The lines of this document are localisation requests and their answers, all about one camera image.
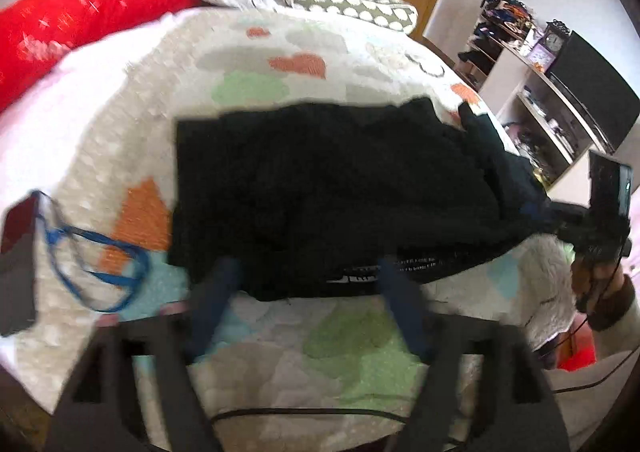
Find black pants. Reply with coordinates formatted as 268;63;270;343
167;97;548;302

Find right forearm beige sleeve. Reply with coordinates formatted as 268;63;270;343
546;276;639;451

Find right hand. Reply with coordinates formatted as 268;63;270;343
570;254;625;314

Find white shelf unit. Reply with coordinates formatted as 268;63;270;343
454;0;639;204

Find black television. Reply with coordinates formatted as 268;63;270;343
546;32;639;153

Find dark red box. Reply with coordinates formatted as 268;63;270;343
0;191;40;337

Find black table clock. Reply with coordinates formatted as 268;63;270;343
540;20;572;56

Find heart patterned quilt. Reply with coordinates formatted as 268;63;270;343
0;6;576;452

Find white bed sheet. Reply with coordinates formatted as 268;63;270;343
0;9;198;209

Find green white bolster pillow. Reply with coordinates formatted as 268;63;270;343
284;0;419;35

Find red long pillow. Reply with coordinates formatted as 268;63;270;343
1;0;205;111

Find black camera box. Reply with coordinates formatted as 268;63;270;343
589;150;634;222

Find black cable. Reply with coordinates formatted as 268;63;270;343
207;246;640;452

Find blue lanyard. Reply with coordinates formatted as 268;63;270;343
30;188;151;314

